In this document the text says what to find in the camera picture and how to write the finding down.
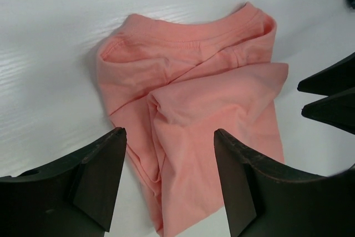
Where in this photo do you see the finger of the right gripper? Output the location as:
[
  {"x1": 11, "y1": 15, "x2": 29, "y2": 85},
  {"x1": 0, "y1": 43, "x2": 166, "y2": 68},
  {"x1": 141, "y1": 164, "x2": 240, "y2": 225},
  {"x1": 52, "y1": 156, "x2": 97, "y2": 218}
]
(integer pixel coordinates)
[
  {"x1": 297, "y1": 53, "x2": 354, "y2": 96},
  {"x1": 301, "y1": 88, "x2": 354, "y2": 134}
]

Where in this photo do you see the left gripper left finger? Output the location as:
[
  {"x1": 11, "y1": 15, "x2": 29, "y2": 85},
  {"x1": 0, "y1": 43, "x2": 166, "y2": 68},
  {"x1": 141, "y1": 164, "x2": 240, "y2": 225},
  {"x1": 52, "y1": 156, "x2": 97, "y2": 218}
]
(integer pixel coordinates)
[{"x1": 1, "y1": 128, "x2": 127, "y2": 236}]

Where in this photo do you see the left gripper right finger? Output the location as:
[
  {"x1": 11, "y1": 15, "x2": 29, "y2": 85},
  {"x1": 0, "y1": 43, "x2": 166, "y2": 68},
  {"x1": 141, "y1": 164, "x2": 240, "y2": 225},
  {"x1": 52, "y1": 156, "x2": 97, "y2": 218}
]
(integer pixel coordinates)
[{"x1": 214, "y1": 129, "x2": 354, "y2": 236}]

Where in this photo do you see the pink t shirt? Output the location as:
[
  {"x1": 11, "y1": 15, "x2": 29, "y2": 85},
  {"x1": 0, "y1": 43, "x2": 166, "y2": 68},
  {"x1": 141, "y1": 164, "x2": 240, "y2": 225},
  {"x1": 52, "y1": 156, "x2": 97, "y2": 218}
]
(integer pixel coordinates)
[{"x1": 97, "y1": 3, "x2": 288, "y2": 236}]

